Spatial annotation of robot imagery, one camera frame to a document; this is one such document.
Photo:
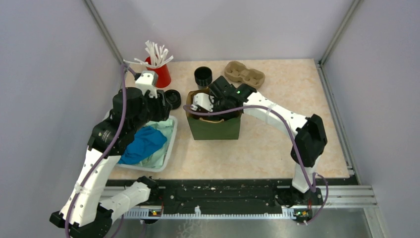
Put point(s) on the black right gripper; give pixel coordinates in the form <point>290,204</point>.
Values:
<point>215,99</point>

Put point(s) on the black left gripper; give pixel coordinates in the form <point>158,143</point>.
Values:
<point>163,108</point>

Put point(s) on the green brown paper bag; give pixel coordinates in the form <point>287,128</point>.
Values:
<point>220,127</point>

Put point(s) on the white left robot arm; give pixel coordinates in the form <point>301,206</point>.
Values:
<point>86,214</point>

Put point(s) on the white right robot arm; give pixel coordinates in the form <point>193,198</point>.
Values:
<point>307,134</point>

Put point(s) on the white plastic basket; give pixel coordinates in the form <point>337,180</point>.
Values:
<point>157,162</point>

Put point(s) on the cardboard cup carrier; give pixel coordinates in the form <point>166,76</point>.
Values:
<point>237,72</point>

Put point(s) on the red cup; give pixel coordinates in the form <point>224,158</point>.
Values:
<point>164,78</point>

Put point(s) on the blue cloth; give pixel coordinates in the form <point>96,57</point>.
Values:
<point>147,147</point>

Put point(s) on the mint green cloth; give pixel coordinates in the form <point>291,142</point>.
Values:
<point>152,143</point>

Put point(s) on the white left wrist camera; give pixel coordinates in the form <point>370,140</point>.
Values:
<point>146,82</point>

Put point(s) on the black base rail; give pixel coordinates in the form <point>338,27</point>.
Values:
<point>265,190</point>

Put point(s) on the white cable duct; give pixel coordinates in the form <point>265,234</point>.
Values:
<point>145,214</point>

